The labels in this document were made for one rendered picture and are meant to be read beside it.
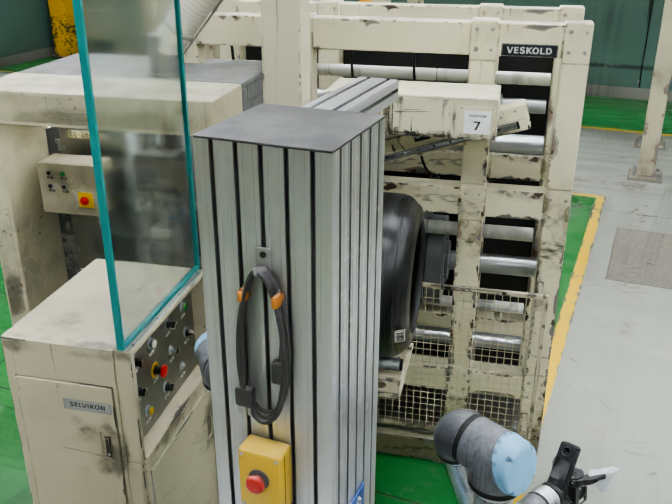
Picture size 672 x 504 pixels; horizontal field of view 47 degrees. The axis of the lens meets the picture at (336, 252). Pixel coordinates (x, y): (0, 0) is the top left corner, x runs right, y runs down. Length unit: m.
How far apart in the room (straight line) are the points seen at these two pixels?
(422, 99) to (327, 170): 1.56
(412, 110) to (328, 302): 1.54
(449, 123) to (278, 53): 0.64
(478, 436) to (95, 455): 1.21
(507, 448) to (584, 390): 2.79
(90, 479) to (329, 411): 1.25
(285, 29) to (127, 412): 1.24
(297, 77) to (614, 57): 9.26
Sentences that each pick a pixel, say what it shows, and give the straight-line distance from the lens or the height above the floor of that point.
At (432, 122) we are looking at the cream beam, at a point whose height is 1.69.
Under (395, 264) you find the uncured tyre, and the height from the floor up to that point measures 1.33.
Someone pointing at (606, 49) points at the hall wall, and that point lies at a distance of 11.54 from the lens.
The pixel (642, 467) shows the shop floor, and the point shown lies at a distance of 4.00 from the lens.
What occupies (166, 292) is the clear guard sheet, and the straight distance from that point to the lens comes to 2.41.
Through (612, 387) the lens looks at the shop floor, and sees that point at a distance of 4.52.
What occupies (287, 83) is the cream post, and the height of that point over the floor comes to 1.86.
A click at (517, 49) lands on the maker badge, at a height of 1.90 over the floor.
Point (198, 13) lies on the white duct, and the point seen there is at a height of 2.03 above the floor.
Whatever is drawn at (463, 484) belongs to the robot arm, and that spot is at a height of 1.14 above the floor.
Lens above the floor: 2.36
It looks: 24 degrees down
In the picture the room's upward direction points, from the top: straight up
